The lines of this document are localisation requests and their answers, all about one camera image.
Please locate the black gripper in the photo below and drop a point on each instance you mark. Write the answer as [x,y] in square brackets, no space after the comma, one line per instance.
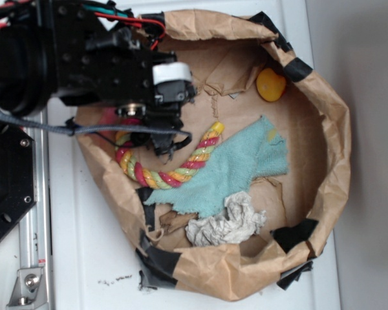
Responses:
[111,69]

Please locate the multicolored twisted rope toy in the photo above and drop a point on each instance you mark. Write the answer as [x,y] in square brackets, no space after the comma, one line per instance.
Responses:
[171,179]

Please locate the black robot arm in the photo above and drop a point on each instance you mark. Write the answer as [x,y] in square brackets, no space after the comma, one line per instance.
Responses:
[28,60]

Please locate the teal terry cloth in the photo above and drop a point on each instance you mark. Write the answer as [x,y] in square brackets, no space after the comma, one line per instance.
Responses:
[254,152]

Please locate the yellow rubber duck toy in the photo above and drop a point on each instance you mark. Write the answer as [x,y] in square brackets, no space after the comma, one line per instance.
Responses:
[270,85]

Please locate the brown paper bag bin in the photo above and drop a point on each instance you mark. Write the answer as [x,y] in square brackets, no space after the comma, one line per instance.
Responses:
[226,55]

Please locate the crumpled white paper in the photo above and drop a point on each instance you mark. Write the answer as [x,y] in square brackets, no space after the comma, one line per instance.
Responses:
[234,225]

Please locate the white plastic tray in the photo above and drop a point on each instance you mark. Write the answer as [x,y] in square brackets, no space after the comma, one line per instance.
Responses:
[96,267]

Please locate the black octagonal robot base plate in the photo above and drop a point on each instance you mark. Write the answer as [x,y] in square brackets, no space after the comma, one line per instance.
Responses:
[17,176]

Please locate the aluminium extrusion rail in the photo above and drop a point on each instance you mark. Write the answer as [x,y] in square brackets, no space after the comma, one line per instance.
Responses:
[35,241]

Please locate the metal corner bracket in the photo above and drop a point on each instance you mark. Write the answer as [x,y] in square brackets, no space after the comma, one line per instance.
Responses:
[29,291]

